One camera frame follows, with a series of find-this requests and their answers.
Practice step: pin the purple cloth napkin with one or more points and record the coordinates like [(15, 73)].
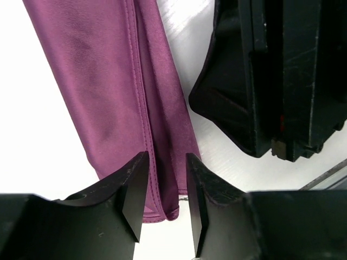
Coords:
[(114, 68)]

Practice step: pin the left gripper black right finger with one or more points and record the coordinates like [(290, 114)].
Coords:
[(218, 215)]

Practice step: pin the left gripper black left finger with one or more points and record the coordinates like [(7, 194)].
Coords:
[(127, 186)]

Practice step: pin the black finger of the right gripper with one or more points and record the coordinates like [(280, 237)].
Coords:
[(231, 89), (313, 76)]

